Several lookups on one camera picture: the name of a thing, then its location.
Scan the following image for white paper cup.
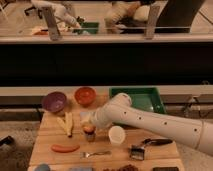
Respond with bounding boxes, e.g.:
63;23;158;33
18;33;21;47
108;126;126;145

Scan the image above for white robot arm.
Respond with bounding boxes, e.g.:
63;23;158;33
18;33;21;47
81;93;213;156

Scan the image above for metal fork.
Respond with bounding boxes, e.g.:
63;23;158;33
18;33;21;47
80;151;111;158

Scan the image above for dark rectangular block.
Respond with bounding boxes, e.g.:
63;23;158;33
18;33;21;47
152;167;179;171

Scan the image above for brown granola pile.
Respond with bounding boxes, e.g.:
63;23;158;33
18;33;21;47
103;164;139;171

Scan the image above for orange carrot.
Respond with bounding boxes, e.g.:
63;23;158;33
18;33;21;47
51;144;80;153

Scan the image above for purple bowl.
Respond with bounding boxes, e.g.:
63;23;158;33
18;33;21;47
42;91;67;113

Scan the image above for black-handled metal brush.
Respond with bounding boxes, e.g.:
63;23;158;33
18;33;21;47
129;138;172;161

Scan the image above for blue round object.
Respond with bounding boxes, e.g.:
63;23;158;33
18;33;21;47
34;164;51;171

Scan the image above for orange bowl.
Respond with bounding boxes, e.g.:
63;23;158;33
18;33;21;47
74;87;96;107

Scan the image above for small metal cup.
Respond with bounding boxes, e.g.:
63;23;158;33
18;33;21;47
85;133;96;142

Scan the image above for green plastic tray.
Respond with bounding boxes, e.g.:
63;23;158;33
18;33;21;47
109;87;166;114

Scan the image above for black object on floor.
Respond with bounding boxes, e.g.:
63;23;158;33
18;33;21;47
0;136;15;146

